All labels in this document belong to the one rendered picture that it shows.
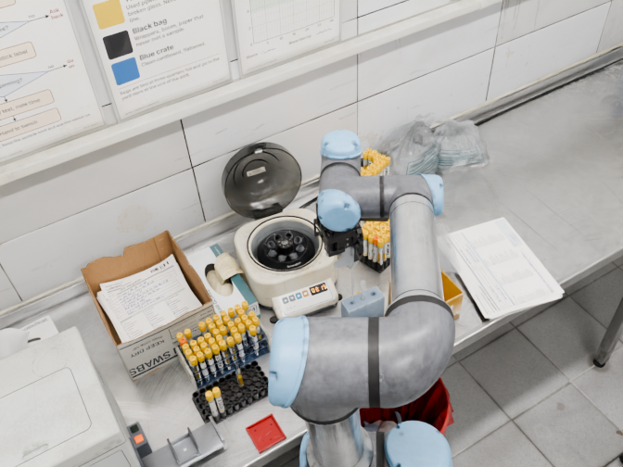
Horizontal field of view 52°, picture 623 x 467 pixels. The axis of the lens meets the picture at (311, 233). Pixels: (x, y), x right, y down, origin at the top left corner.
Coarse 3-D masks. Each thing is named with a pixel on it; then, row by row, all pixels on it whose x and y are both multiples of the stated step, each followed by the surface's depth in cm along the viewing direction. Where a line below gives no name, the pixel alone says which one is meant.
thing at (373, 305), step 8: (376, 288) 158; (360, 296) 157; (368, 296) 157; (376, 296) 157; (344, 304) 156; (352, 304) 156; (360, 304) 155; (368, 304) 156; (376, 304) 157; (384, 304) 159; (344, 312) 157; (352, 312) 155; (360, 312) 156; (368, 312) 158; (376, 312) 160
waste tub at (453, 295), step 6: (444, 276) 161; (444, 282) 162; (450, 282) 160; (390, 288) 161; (444, 288) 164; (450, 288) 161; (456, 288) 158; (390, 294) 163; (444, 294) 165; (450, 294) 162; (456, 294) 159; (462, 294) 156; (390, 300) 164; (444, 300) 166; (450, 300) 155; (456, 300) 157; (462, 300) 158; (450, 306) 157; (456, 306) 159; (456, 312) 161; (456, 318) 163
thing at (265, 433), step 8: (272, 416) 146; (256, 424) 145; (264, 424) 145; (272, 424) 145; (248, 432) 144; (256, 432) 144; (264, 432) 144; (272, 432) 144; (280, 432) 144; (256, 440) 143; (264, 440) 143; (272, 440) 143; (280, 440) 142; (264, 448) 141
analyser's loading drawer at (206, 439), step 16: (192, 432) 141; (208, 432) 141; (160, 448) 139; (176, 448) 138; (192, 448) 138; (208, 448) 138; (224, 448) 140; (144, 464) 136; (160, 464) 136; (176, 464) 136
